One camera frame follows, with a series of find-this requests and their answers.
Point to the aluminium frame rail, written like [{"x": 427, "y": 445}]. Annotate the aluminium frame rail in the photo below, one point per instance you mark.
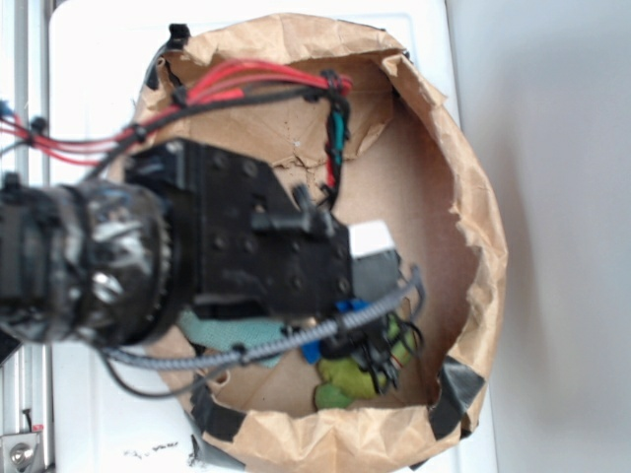
[{"x": 27, "y": 432}]

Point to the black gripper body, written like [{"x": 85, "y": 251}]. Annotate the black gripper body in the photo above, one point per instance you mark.
[{"x": 242, "y": 246}]

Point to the green fuzzy toy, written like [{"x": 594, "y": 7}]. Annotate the green fuzzy toy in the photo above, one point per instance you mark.
[{"x": 372, "y": 371}]

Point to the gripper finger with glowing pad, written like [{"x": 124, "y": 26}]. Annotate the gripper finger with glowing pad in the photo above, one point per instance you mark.
[
  {"x": 369, "y": 238},
  {"x": 375, "y": 275}
]

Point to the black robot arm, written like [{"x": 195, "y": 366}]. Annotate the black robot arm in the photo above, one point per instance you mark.
[{"x": 89, "y": 261}]

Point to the brown paper bag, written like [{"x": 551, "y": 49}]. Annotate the brown paper bag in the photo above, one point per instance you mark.
[{"x": 408, "y": 164}]

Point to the teal cloth piece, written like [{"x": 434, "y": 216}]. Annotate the teal cloth piece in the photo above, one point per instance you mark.
[{"x": 219, "y": 336}]

